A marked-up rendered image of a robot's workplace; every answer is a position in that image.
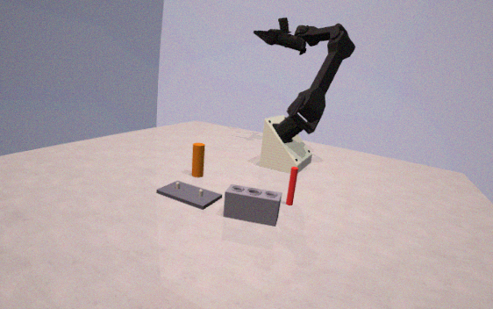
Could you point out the red peg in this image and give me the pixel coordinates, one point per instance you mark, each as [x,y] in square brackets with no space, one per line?
[292,185]

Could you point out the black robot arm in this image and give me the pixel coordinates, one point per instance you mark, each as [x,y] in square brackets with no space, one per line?
[311,102]

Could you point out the orange cylinder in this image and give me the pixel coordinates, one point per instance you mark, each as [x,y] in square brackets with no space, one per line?
[198,160]

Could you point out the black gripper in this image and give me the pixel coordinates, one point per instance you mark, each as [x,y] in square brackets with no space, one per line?
[272,36]

